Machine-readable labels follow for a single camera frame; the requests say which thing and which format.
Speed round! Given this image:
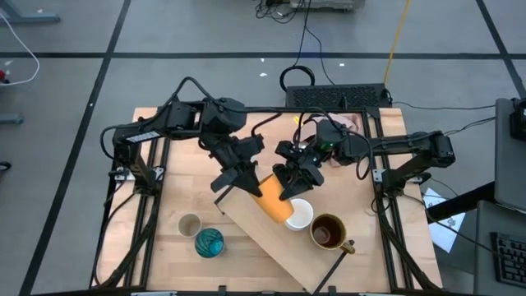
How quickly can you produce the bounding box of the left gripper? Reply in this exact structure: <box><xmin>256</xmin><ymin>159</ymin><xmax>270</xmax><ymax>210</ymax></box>
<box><xmin>201</xmin><ymin>133</ymin><xmax>266</xmax><ymax>197</ymax></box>

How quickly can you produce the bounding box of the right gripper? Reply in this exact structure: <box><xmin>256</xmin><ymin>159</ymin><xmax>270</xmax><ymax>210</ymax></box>
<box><xmin>273</xmin><ymin>139</ymin><xmax>326</xmax><ymax>201</ymax></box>

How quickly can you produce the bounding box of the orange cup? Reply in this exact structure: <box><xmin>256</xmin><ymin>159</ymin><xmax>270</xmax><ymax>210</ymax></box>
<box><xmin>250</xmin><ymin>173</ymin><xmax>295</xmax><ymax>225</ymax></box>

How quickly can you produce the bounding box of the white mug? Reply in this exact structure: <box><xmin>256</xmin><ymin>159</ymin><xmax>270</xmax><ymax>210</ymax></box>
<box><xmin>284</xmin><ymin>198</ymin><xmax>315</xmax><ymax>232</ymax></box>

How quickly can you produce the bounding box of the small beige cup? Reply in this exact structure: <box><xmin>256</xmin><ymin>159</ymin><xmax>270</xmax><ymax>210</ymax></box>
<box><xmin>177</xmin><ymin>212</ymin><xmax>203</xmax><ymax>238</ymax></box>

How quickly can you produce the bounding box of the pink cloth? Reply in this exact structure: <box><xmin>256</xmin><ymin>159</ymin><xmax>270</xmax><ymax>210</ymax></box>
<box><xmin>310</xmin><ymin>113</ymin><xmax>362</xmax><ymax>169</ymax></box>

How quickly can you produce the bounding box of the brown glazed mug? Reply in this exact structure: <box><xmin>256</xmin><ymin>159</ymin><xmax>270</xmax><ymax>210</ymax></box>
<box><xmin>309</xmin><ymin>212</ymin><xmax>357</xmax><ymax>255</ymax></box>

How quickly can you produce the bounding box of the black computer case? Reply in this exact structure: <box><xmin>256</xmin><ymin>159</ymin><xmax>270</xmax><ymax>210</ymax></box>
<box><xmin>284</xmin><ymin>83</ymin><xmax>392</xmax><ymax>110</ymax></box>

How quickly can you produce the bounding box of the white paper sheet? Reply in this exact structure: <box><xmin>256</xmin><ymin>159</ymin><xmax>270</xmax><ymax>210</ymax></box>
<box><xmin>422</xmin><ymin>187</ymin><xmax>467</xmax><ymax>253</ymax></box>

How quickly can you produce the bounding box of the grey equipment box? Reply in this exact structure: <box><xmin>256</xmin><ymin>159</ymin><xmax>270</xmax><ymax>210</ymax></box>
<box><xmin>288</xmin><ymin>0</ymin><xmax>366</xmax><ymax>12</ymax></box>

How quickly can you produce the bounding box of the grey desk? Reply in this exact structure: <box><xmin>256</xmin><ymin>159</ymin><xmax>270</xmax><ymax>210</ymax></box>
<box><xmin>472</xmin><ymin>97</ymin><xmax>526</xmax><ymax>296</ymax></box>

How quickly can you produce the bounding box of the black desk device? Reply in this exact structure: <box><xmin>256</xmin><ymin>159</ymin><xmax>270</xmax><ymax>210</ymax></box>
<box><xmin>508</xmin><ymin>96</ymin><xmax>526</xmax><ymax>143</ymax></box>

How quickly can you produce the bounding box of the black keyboard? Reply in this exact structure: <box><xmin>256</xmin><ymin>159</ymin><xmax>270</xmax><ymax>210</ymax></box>
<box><xmin>489</xmin><ymin>231</ymin><xmax>526</xmax><ymax>288</ymax></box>

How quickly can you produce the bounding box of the grey table foot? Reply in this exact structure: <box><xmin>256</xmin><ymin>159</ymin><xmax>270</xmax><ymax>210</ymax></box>
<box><xmin>0</xmin><ymin>113</ymin><xmax>24</xmax><ymax>126</ymax></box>
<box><xmin>0</xmin><ymin>0</ymin><xmax>62</xmax><ymax>25</ymax></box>

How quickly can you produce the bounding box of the black coiled cable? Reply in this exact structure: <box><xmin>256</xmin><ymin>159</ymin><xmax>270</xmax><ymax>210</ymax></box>
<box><xmin>278</xmin><ymin>0</ymin><xmax>316</xmax><ymax>93</ymax></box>

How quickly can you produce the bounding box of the thin black cable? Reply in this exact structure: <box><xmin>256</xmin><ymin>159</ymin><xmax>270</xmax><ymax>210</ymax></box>
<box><xmin>392</xmin><ymin>100</ymin><xmax>496</xmax><ymax>112</ymax></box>
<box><xmin>443</xmin><ymin>116</ymin><xmax>496</xmax><ymax>136</ymax></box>
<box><xmin>306</xmin><ymin>26</ymin><xmax>336</xmax><ymax>86</ymax></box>

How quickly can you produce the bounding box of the black cable bundle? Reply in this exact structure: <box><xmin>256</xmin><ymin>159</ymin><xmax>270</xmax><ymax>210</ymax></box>
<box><xmin>253</xmin><ymin>0</ymin><xmax>305</xmax><ymax>25</ymax></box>

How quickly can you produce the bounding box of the yellow cable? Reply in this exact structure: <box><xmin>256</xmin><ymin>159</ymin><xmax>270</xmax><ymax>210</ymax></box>
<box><xmin>381</xmin><ymin>0</ymin><xmax>413</xmax><ymax>87</ymax></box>

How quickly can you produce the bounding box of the white cable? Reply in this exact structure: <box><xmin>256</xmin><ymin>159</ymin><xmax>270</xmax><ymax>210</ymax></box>
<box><xmin>0</xmin><ymin>13</ymin><xmax>41</xmax><ymax>87</ymax></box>

